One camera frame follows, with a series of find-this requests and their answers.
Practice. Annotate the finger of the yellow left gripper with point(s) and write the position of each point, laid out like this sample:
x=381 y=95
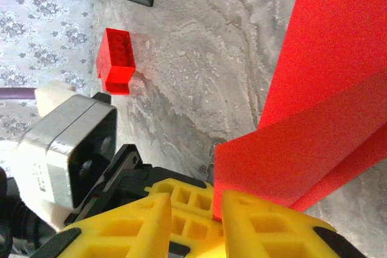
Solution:
x=208 y=247
x=163 y=185

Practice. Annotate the red paper sheet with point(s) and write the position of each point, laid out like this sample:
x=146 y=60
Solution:
x=317 y=89

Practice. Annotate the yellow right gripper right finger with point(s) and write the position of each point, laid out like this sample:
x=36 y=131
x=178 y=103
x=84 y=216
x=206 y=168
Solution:
x=272 y=234

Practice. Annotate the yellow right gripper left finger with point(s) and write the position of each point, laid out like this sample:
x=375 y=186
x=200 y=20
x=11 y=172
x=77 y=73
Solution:
x=130 y=230

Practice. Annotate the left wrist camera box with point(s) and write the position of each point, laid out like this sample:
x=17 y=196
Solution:
x=60 y=137

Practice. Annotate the red transparent toy brick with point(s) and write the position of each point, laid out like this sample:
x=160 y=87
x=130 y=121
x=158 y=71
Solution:
x=116 y=58

